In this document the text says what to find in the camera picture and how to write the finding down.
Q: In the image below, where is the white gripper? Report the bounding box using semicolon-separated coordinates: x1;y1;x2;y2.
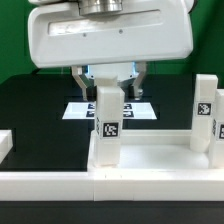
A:
28;0;193;101

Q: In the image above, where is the white desk top tray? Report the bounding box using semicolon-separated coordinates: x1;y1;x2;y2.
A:
86;129;224;173

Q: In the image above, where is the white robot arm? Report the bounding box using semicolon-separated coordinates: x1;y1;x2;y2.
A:
28;0;197;100

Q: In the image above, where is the fiducial marker sheet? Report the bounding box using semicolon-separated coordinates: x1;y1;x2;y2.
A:
62;102;157;120

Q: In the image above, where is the white block left edge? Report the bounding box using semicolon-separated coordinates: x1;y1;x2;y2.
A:
0;130;13;164

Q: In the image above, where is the white front barrier wall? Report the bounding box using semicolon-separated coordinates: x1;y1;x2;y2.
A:
0;170;224;201

